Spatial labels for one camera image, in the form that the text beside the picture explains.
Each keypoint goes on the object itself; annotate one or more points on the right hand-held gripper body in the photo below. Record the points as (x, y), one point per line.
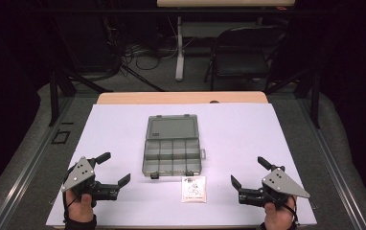
(281, 185)

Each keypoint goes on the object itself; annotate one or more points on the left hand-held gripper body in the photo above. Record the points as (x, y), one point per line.
(79, 175)

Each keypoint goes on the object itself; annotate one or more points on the person's left hand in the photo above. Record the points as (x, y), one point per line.
(80, 207)

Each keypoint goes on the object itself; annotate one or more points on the person's right hand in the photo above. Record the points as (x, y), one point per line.
(278, 218)

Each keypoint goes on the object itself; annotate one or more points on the white table mat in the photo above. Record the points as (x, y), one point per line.
(235, 140)

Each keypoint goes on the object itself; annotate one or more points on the small white printed packet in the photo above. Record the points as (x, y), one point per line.
(194, 190)

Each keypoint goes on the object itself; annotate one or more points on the clear plastic compartment box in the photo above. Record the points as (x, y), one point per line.
(171, 147)

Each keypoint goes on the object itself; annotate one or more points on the black metal stand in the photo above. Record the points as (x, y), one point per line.
(54, 96)
(314, 99)

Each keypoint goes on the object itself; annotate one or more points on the black folding chair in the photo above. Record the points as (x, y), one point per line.
(241, 64)

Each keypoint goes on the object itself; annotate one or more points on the white table leg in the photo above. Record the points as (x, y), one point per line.
(179, 54)

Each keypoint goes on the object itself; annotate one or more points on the beige background table top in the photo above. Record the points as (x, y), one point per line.
(225, 3)

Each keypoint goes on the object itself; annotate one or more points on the metal floor rail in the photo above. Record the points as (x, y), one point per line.
(24, 172)
(337, 169)

